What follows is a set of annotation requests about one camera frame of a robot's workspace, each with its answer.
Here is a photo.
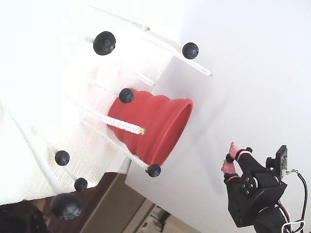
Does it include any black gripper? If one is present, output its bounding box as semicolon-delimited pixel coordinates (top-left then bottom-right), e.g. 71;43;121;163
222;142;288;228

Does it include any red collapsible silicone cup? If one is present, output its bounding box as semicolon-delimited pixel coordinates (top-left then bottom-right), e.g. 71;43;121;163
106;89;194;166

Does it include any white backdrop sheet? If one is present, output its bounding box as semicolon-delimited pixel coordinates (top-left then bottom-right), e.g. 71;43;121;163
125;0;311;233

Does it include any beige wooden cabinet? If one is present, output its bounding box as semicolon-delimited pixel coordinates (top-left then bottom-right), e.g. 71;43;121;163
80;172;202;233

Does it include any white foam block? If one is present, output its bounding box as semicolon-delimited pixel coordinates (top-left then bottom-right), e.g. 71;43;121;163
0;0;182;206

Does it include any dark fabric object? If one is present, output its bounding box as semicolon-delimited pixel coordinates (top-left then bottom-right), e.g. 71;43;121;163
0;201;49;233

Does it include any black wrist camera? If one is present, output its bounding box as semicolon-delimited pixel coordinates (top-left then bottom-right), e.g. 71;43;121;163
265;145;289;179

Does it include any black camera cable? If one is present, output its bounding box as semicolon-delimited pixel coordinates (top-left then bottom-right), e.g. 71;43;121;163
286;168;308;221

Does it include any servo wire bundle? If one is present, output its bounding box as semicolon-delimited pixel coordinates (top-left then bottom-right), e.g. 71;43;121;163
276;202;306;233

